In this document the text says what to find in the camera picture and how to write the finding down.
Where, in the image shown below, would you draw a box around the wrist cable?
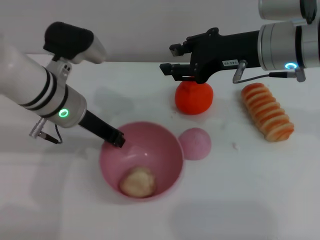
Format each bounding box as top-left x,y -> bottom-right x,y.
28,118 -> 64,145
231,59 -> 307,85

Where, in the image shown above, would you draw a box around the beige egg yolk pastry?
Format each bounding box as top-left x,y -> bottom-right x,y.
119,166 -> 159,198

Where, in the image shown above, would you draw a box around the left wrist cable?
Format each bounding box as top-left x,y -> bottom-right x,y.
28,118 -> 64,145

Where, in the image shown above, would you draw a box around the striped bread roll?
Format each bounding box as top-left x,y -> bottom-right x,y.
240,82 -> 295,143

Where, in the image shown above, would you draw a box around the orange tangerine toy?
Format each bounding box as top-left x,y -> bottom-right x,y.
174,80 -> 214,116

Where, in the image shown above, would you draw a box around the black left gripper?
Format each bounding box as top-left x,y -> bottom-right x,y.
78,109 -> 126,149

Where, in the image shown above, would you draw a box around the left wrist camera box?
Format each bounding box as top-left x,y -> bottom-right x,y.
42,21 -> 108,81

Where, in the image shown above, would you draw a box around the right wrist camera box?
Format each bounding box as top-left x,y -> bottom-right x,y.
258,0 -> 320,26

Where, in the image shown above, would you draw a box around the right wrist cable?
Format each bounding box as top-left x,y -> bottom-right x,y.
231,59 -> 307,85

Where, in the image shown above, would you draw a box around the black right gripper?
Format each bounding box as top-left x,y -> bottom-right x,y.
159,27 -> 263,85

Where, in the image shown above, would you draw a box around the pink round bun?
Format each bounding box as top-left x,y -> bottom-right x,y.
177,127 -> 212,161

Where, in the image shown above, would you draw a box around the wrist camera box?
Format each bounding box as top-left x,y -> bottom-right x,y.
258,0 -> 320,26
42,21 -> 108,81

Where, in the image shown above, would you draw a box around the pink plastic bowl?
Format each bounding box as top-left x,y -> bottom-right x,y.
99,121 -> 185,200

